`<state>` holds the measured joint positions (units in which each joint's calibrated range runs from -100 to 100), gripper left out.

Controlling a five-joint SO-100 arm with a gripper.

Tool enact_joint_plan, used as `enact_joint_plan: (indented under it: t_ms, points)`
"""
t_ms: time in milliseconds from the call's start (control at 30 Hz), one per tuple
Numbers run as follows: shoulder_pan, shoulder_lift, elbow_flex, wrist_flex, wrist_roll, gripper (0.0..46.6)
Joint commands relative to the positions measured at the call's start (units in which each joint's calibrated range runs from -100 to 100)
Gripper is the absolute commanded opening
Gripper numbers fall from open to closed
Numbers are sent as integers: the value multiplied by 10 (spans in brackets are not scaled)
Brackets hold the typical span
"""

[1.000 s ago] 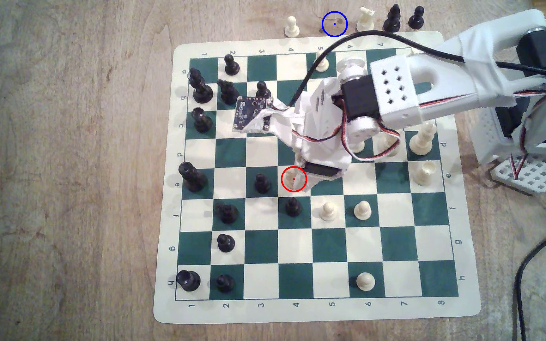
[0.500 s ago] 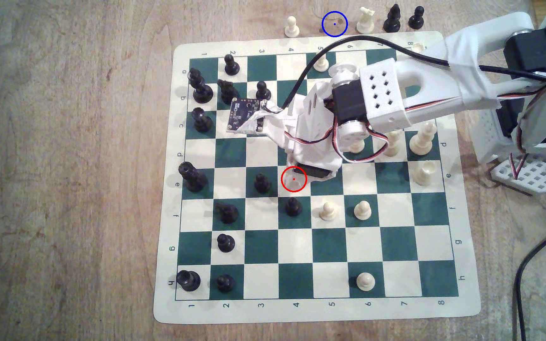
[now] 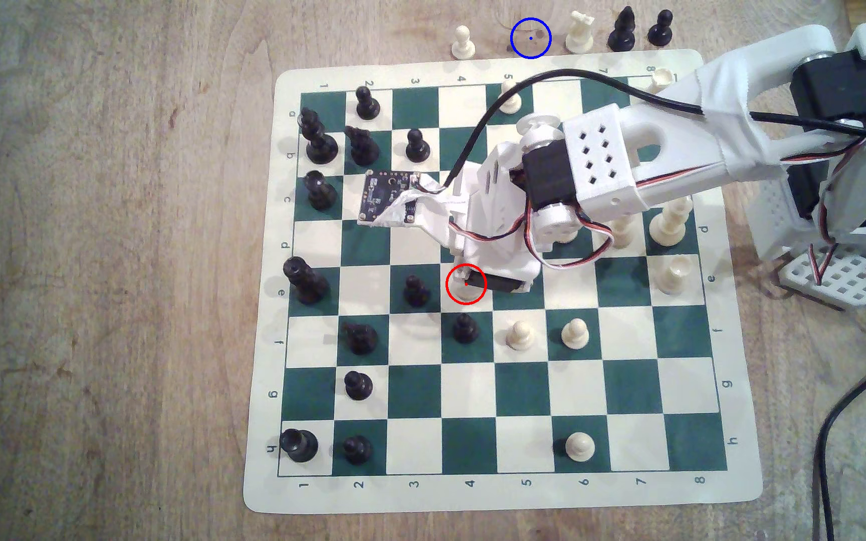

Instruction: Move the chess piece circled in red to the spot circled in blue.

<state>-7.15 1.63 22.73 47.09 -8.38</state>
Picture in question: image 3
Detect green white chess board mat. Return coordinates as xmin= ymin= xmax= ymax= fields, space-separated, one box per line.
xmin=243 ymin=49 xmax=765 ymax=515

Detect black camera circuit board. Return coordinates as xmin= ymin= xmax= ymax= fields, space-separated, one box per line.
xmin=358 ymin=170 xmax=422 ymax=226

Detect red black servo wires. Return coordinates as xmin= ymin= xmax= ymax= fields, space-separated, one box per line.
xmin=433 ymin=161 xmax=866 ymax=290

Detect black bishop chess piece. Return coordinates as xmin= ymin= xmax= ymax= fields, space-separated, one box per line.
xmin=607 ymin=6 xmax=637 ymax=53
xmin=303 ymin=170 xmax=339 ymax=211

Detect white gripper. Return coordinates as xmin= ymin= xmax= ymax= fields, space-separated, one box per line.
xmin=444 ymin=141 xmax=547 ymax=296

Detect white queen chess piece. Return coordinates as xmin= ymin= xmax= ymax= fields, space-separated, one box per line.
xmin=607 ymin=216 xmax=637 ymax=249

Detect white tape camera mount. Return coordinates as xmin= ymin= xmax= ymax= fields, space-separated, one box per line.
xmin=401 ymin=176 xmax=473 ymax=247

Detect black knight chess piece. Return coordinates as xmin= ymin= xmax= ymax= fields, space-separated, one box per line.
xmin=344 ymin=125 xmax=380 ymax=167
xmin=343 ymin=322 xmax=380 ymax=356

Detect white king chess piece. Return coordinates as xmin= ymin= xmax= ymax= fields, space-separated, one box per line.
xmin=648 ymin=197 xmax=694 ymax=247

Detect white knight chess piece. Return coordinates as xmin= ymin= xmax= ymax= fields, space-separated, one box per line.
xmin=564 ymin=11 xmax=598 ymax=55
xmin=454 ymin=264 xmax=483 ymax=303

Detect thin black camera cable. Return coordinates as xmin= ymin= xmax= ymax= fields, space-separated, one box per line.
xmin=437 ymin=69 xmax=866 ymax=189

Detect black rook chess piece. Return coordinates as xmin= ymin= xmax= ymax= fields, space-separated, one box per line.
xmin=280 ymin=428 xmax=320 ymax=464

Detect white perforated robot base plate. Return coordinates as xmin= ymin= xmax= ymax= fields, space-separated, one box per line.
xmin=779 ymin=244 xmax=866 ymax=309

